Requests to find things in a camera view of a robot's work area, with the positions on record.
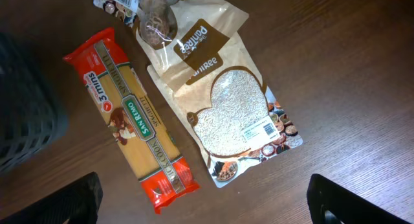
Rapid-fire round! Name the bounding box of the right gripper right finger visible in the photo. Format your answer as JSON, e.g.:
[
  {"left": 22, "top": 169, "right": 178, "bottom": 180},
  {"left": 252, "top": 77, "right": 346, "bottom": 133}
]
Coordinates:
[{"left": 307, "top": 174, "right": 409, "bottom": 224}]

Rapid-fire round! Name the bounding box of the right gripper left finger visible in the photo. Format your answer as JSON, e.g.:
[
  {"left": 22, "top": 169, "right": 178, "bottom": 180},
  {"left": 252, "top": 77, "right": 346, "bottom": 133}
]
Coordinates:
[{"left": 1, "top": 172, "right": 103, "bottom": 224}]

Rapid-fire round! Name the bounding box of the beige rice pouch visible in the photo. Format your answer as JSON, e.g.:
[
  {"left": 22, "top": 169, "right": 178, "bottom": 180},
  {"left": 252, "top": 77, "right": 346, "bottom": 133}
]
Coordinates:
[{"left": 147, "top": 34, "right": 303, "bottom": 188}]

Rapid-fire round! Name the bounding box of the clear mushroom pouch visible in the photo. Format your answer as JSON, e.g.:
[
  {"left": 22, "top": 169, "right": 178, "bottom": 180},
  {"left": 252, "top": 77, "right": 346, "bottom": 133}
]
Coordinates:
[{"left": 93, "top": 0, "right": 248, "bottom": 90}]

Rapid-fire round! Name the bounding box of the San Remo spaghetti packet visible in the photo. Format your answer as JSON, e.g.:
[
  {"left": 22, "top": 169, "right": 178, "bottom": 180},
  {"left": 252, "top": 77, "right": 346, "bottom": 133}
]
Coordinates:
[{"left": 63, "top": 28, "right": 199, "bottom": 214}]

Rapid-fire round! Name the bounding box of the grey plastic slotted basket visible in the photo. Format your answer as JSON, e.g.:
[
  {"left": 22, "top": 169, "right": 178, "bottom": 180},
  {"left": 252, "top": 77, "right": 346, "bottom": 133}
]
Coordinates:
[{"left": 1, "top": 33, "right": 69, "bottom": 175}]

